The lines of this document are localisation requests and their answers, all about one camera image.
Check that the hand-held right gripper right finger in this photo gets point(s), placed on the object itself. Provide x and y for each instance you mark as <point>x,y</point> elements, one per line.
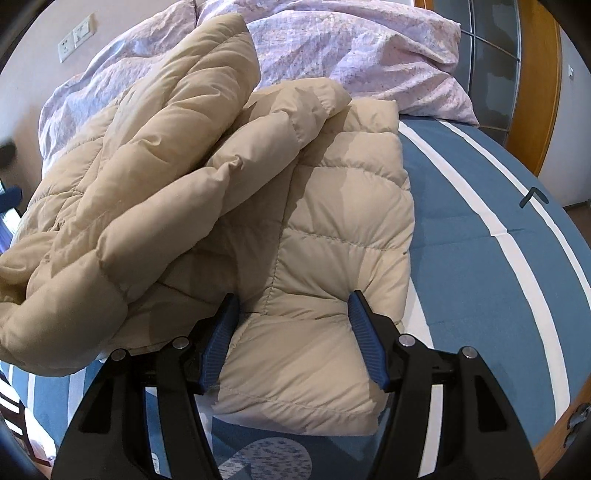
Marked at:
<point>367,342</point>

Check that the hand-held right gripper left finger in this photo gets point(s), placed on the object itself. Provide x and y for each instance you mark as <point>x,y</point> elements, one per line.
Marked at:
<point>221,342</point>

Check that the cream quilted down jacket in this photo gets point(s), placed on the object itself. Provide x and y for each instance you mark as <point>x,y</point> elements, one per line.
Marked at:
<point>323,207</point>

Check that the blue white striped bed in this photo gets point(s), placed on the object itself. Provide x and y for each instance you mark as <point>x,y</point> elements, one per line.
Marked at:
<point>461,277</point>

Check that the dark wooden chair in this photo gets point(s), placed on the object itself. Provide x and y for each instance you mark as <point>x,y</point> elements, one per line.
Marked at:
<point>11,415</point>

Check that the black flat screen television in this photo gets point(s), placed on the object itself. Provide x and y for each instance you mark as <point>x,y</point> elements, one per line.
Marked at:
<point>9,198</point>

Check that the lilac floral duvet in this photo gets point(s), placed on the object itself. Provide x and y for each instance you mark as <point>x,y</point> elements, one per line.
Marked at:
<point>346,41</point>

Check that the wooden framed glass door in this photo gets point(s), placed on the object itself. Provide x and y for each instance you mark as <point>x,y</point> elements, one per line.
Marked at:
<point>498,55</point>

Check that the white wall socket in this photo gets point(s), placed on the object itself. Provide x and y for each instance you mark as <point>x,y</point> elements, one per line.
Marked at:
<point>65,50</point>

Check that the white wall switch plate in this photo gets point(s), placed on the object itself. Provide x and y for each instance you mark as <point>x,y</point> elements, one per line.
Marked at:
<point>84,31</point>

